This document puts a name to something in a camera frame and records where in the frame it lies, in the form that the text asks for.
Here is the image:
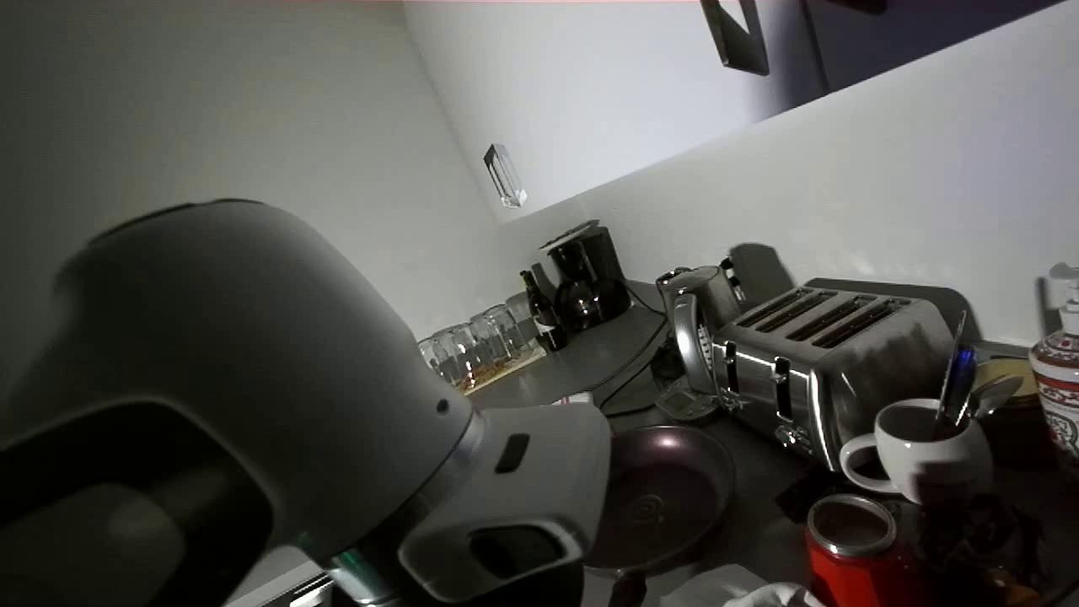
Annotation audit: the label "red metal cup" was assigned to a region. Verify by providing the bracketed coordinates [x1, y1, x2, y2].
[802, 494, 916, 607]

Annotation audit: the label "patterned ceramic jar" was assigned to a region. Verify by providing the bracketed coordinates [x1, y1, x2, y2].
[1026, 330, 1079, 459]

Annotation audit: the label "clear drinking glass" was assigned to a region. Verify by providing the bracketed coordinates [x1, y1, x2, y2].
[499, 290, 543, 355]
[445, 316, 499, 381]
[469, 303, 524, 368]
[416, 330, 471, 392]

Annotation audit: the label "black coffee machine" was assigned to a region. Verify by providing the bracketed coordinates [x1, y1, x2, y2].
[519, 216, 635, 355]

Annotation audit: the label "silver electric kettle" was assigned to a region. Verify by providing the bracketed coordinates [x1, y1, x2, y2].
[654, 261, 750, 397]

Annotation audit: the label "dark frying pan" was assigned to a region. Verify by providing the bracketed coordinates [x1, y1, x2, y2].
[584, 421, 734, 607]

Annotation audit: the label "dark grey appliance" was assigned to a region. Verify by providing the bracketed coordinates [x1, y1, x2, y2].
[721, 241, 798, 306]

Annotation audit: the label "silver four slot toaster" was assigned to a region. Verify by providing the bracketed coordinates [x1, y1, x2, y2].
[706, 279, 961, 473]

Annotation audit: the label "white cloth red stripes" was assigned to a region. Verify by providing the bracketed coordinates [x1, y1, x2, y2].
[654, 559, 830, 607]

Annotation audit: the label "white ceramic mug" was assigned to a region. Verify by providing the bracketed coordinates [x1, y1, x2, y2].
[841, 394, 997, 506]

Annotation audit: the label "metal spoon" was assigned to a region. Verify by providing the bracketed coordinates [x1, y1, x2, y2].
[965, 370, 1028, 426]

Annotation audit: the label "black power cable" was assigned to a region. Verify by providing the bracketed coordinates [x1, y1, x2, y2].
[594, 316, 676, 414]

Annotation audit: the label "metal cabinet handle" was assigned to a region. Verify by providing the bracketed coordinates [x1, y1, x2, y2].
[482, 142, 528, 210]

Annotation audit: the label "white wall cabinet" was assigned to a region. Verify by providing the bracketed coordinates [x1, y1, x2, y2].
[402, 0, 788, 223]

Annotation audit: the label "dark handled utensil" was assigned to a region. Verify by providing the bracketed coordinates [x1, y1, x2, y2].
[933, 337, 982, 431]

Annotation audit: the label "dark wall cabinet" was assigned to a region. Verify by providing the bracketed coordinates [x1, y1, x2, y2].
[698, 0, 1064, 128]

